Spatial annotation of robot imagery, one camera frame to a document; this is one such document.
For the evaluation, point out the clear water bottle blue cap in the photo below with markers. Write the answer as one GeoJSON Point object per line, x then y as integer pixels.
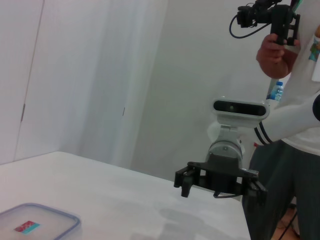
{"type": "Point", "coordinates": [276, 93]}

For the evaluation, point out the person in white shirt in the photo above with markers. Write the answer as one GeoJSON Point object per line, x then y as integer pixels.
{"type": "Point", "coordinates": [300, 187]}

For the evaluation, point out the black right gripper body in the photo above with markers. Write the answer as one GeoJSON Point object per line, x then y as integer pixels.
{"type": "Point", "coordinates": [222, 175]}

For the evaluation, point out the black handheld camera rig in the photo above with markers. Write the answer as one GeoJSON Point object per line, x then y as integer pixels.
{"type": "Point", "coordinates": [280, 17]}

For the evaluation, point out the white black-banded right robot arm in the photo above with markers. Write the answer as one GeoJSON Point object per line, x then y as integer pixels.
{"type": "Point", "coordinates": [287, 120]}

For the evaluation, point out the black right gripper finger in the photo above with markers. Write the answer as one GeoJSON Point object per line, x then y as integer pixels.
{"type": "Point", "coordinates": [257, 192]}
{"type": "Point", "coordinates": [186, 185]}

